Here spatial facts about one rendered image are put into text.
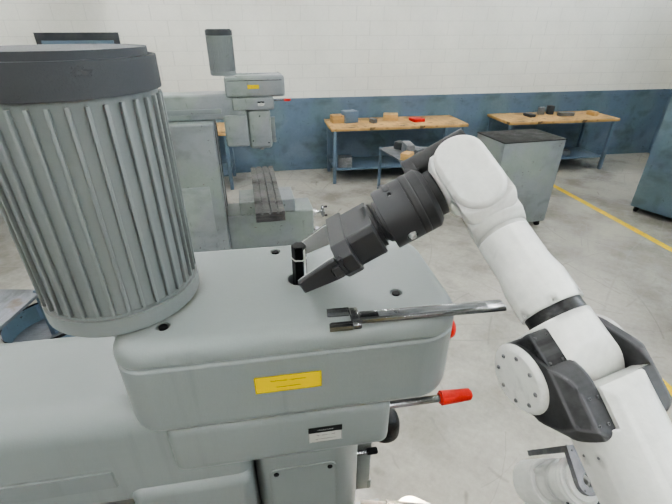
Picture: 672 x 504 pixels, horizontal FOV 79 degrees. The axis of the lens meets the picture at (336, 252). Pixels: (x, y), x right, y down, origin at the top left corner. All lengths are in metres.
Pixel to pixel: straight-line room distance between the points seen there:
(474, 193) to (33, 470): 0.71
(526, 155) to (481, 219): 4.70
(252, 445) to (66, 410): 0.27
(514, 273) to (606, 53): 8.77
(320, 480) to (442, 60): 7.21
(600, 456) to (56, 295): 0.61
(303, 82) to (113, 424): 6.67
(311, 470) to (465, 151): 0.58
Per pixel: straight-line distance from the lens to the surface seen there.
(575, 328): 0.49
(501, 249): 0.51
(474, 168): 0.53
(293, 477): 0.80
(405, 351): 0.58
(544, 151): 5.34
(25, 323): 3.37
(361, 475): 0.99
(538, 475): 0.76
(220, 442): 0.68
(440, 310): 0.57
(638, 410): 0.49
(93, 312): 0.57
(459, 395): 0.72
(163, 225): 0.54
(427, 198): 0.54
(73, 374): 0.77
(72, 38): 7.47
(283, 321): 0.55
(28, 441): 0.74
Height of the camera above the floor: 2.23
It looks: 29 degrees down
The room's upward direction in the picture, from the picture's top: straight up
